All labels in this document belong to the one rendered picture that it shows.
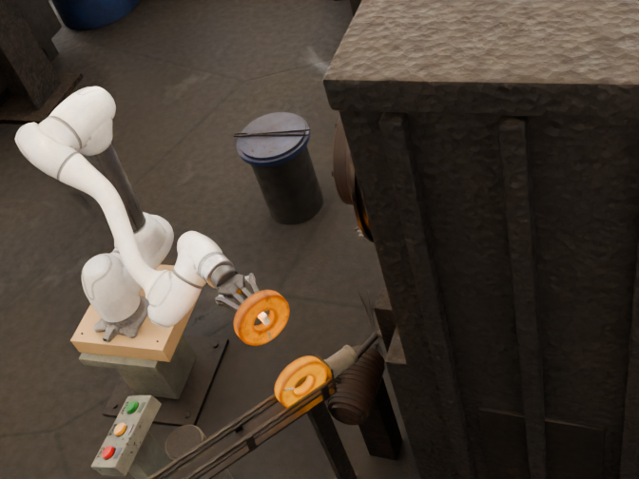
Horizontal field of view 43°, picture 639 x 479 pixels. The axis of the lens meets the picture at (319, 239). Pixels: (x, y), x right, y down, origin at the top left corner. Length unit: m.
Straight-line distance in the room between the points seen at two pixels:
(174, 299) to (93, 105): 0.64
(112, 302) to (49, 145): 0.65
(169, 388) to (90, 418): 0.38
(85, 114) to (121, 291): 0.66
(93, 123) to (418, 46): 1.37
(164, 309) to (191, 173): 1.85
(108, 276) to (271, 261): 0.95
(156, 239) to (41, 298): 1.14
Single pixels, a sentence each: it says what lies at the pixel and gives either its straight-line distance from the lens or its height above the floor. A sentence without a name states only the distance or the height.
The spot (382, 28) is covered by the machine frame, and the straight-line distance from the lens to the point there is 1.43.
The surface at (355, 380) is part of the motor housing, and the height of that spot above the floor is 0.53.
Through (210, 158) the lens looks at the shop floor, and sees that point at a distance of 4.17.
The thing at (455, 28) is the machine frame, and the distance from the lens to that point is 1.39.
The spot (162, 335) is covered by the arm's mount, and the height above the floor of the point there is 0.42.
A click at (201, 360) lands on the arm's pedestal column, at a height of 0.02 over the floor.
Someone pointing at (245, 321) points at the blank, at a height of 0.95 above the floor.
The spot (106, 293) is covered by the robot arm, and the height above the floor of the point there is 0.63.
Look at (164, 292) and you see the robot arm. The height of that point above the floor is 0.89.
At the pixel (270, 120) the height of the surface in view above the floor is 0.43.
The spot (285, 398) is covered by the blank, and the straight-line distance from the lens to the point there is 2.22.
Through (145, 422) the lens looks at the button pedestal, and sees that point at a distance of 2.48.
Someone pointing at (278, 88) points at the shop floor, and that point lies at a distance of 4.47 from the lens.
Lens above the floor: 2.52
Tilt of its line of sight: 45 degrees down
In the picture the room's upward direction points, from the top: 19 degrees counter-clockwise
